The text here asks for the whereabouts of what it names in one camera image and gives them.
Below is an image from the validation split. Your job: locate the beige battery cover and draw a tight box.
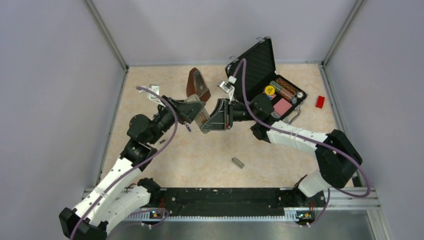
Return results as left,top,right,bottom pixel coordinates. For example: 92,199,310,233
231,157,245,169

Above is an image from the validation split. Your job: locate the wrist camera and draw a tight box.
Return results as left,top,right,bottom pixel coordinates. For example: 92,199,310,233
146,84,166,107
217,76,237,102

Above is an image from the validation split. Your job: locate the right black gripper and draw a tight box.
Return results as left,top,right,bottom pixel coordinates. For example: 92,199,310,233
200,99,260,132

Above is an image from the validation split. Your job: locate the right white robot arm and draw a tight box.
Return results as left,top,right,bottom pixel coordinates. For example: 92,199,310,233
200,93,363,206

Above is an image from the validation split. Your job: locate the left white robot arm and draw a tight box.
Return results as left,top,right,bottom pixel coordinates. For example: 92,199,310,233
59,95,205,240

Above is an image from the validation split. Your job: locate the purple cable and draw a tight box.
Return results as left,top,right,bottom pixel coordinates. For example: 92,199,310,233
68,86,179,240
231,58,372,229

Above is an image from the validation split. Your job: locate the aluminium frame rail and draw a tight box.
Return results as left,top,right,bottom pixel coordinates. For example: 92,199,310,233
79,188,382,223

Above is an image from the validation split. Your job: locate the brown metronome with clear cover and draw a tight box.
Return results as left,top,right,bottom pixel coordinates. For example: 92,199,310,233
186,67,211,102

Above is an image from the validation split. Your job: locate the black poker chip case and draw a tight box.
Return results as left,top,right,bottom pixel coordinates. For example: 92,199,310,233
225,36,308,124

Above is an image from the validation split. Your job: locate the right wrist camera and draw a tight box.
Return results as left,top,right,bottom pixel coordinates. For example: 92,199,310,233
217,76,237,102

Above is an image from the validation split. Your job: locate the red playing card deck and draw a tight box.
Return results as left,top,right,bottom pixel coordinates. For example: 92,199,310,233
273,98,293,117

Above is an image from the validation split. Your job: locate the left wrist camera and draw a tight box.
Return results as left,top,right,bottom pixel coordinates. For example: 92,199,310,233
146,84,166,107

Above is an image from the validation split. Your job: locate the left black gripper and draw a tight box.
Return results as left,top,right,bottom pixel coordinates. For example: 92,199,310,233
147,94,206,145

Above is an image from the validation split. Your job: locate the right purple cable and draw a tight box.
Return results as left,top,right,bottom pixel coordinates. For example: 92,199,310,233
231,58,372,229

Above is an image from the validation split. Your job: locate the yellow big blind chip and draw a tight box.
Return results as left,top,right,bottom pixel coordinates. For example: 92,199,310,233
263,85,276,96

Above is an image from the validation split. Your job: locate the red toy block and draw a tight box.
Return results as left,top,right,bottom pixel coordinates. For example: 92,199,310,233
315,95,326,109

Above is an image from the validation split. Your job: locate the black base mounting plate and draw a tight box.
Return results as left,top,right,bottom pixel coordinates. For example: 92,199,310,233
145,187,326,217

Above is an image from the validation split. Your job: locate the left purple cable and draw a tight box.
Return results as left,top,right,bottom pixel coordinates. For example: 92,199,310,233
68,86,179,240

